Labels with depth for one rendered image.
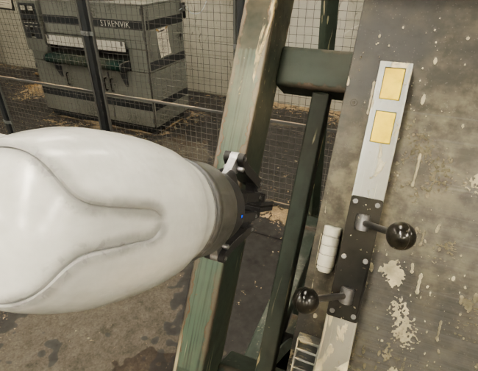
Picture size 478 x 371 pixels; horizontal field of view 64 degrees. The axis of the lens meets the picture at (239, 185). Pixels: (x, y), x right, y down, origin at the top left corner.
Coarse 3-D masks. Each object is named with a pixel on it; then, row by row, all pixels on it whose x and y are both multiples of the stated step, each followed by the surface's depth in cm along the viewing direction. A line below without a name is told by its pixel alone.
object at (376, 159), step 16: (384, 64) 61; (400, 64) 60; (400, 96) 60; (400, 112) 60; (368, 128) 61; (368, 144) 61; (384, 144) 60; (368, 160) 61; (384, 160) 60; (368, 176) 61; (384, 176) 60; (352, 192) 62; (368, 192) 61; (384, 192) 60; (336, 320) 62; (336, 336) 62; (352, 336) 61; (320, 352) 63; (336, 352) 62; (320, 368) 63; (336, 368) 62
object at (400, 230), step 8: (360, 216) 59; (368, 216) 60; (360, 224) 59; (368, 224) 57; (376, 224) 56; (392, 224) 50; (400, 224) 49; (408, 224) 49; (384, 232) 53; (392, 232) 49; (400, 232) 48; (408, 232) 48; (392, 240) 49; (400, 240) 48; (408, 240) 48; (400, 248) 49; (408, 248) 49
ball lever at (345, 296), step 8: (304, 288) 54; (344, 288) 60; (296, 296) 53; (304, 296) 52; (312, 296) 53; (320, 296) 56; (328, 296) 57; (336, 296) 58; (344, 296) 60; (352, 296) 60; (296, 304) 53; (304, 304) 52; (312, 304) 52; (344, 304) 60; (304, 312) 53; (312, 312) 53
